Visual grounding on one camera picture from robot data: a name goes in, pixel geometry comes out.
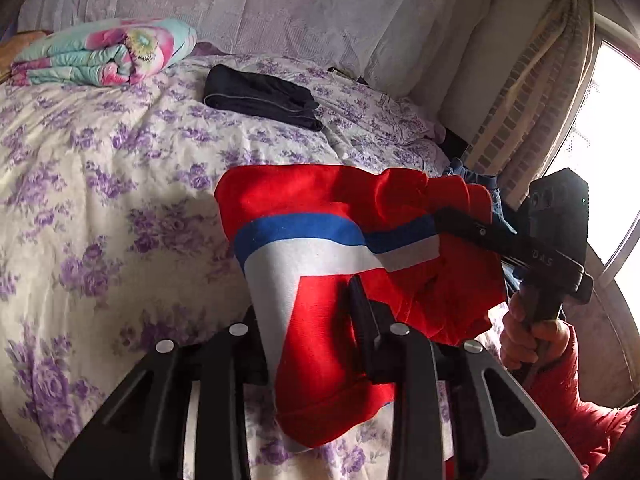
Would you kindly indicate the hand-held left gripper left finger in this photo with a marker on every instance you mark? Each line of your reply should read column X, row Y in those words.
column 250, row 357

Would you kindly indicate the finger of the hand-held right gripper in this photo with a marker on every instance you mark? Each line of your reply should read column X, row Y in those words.
column 475, row 232

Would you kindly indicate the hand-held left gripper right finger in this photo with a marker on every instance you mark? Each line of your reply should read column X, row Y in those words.
column 362, row 320

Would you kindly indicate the red pants with striped sides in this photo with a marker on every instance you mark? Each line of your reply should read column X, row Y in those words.
column 325, row 195

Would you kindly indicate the person's right forearm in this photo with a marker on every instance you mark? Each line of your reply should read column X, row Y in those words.
column 575, row 410

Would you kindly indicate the person's right hand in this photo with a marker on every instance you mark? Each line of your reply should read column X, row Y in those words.
column 550, row 337

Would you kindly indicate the blue denim cloth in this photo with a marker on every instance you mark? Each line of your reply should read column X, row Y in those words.
column 475, row 176

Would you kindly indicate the window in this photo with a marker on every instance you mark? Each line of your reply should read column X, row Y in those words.
column 610, row 135

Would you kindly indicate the checked curtain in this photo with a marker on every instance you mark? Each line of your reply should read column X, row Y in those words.
column 525, row 110

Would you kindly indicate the purple floral pillow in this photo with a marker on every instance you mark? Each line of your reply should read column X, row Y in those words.
column 395, row 115

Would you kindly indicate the purple floral bedsheet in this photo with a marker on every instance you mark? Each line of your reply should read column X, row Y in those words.
column 100, row 185

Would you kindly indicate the folded black garment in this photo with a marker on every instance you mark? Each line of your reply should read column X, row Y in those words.
column 260, row 92

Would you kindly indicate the folded floral quilt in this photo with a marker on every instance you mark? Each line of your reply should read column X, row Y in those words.
column 100, row 50

